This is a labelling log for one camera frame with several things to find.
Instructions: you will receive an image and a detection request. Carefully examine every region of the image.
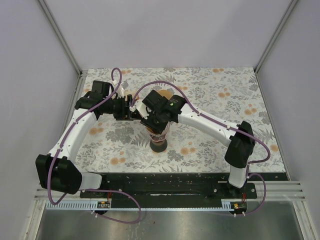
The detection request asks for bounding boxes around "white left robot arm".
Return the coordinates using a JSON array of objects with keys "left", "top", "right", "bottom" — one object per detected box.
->
[{"left": 35, "top": 93, "right": 135, "bottom": 198}]

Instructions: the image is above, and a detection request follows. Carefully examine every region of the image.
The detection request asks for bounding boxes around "white slotted cable duct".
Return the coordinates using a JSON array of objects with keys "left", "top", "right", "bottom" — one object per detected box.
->
[{"left": 45, "top": 199, "right": 235, "bottom": 212}]

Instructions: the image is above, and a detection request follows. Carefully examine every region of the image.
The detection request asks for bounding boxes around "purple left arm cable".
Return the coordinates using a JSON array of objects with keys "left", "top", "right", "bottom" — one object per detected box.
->
[{"left": 47, "top": 67, "right": 142, "bottom": 225}]

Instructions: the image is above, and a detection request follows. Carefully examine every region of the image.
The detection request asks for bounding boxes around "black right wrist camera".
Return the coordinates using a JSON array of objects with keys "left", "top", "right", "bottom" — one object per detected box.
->
[{"left": 142, "top": 90, "right": 170, "bottom": 115}]

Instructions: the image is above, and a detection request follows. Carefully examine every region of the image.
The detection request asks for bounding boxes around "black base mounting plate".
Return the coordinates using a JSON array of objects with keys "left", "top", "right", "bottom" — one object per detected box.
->
[{"left": 48, "top": 171, "right": 291, "bottom": 210}]

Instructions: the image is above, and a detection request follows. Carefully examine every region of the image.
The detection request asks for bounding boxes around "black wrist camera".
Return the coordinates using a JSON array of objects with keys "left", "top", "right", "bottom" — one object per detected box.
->
[
  {"left": 142, "top": 90, "right": 170, "bottom": 115},
  {"left": 90, "top": 80, "right": 114, "bottom": 98}
]

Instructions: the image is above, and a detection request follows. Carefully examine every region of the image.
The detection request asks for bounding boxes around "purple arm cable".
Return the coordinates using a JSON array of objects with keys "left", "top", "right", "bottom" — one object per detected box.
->
[
  {"left": 129, "top": 81, "right": 272, "bottom": 217},
  {"left": 47, "top": 67, "right": 142, "bottom": 225}
]

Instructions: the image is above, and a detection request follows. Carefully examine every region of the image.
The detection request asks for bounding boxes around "brown paper coffee filter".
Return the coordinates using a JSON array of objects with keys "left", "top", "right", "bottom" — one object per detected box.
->
[{"left": 158, "top": 89, "right": 173, "bottom": 100}]

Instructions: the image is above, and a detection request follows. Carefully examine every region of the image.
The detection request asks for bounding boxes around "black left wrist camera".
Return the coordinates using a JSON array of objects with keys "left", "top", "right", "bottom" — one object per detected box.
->
[{"left": 90, "top": 80, "right": 114, "bottom": 98}]

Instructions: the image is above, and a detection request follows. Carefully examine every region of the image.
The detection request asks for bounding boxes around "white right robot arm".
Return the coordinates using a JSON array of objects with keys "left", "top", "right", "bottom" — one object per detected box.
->
[{"left": 130, "top": 95, "right": 255, "bottom": 198}]

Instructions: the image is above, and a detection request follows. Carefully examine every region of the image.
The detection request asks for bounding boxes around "floral patterned table mat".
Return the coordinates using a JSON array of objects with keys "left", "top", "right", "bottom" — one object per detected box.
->
[{"left": 74, "top": 67, "right": 285, "bottom": 173}]

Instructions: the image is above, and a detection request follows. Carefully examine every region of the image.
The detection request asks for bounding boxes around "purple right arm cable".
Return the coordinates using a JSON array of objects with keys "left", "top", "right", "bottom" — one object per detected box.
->
[{"left": 129, "top": 81, "right": 272, "bottom": 217}]

